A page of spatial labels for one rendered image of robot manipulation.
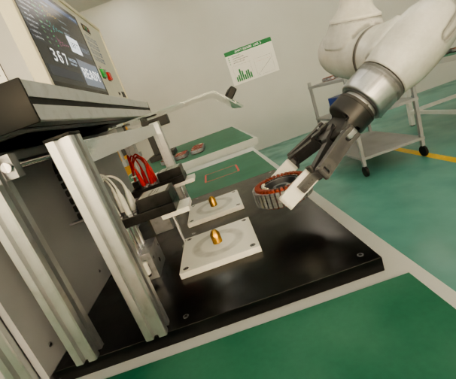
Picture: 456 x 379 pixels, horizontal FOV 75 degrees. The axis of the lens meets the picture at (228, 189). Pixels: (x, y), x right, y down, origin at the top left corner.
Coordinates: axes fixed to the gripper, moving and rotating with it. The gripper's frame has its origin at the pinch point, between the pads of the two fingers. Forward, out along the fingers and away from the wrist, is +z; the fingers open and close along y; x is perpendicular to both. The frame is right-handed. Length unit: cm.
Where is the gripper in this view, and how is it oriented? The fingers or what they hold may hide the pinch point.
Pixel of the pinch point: (283, 188)
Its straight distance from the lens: 58.1
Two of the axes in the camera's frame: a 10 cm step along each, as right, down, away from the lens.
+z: -6.5, 7.5, 1.4
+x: -7.5, -6.2, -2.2
